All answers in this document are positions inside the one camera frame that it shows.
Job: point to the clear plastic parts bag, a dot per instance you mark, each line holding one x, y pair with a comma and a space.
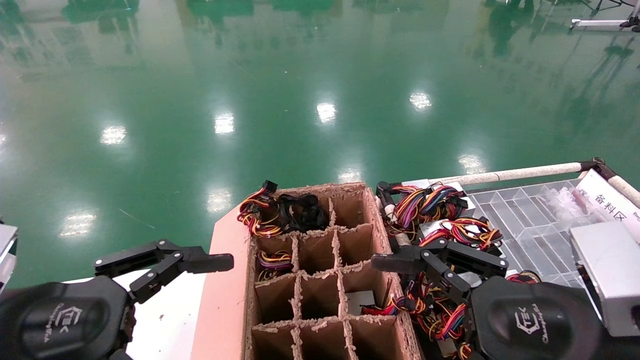
560, 205

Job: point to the brown cardboard divider box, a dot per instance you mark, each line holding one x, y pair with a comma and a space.
225, 300

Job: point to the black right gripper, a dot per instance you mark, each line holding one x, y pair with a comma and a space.
535, 320

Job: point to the silver power supply unit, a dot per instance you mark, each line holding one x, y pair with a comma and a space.
610, 275

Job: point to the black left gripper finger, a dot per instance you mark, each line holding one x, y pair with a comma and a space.
210, 263

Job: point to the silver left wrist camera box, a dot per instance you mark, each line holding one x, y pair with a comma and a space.
6, 250

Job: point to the white label sign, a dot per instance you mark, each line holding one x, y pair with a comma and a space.
607, 205

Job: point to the clear plastic compartment tray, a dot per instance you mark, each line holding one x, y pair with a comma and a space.
525, 235

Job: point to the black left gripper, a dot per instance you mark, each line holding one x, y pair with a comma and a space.
60, 320

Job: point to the white wheeled equipment stand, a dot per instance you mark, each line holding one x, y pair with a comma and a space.
595, 23

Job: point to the black pipe corner connector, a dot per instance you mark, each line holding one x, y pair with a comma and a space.
597, 165
382, 190

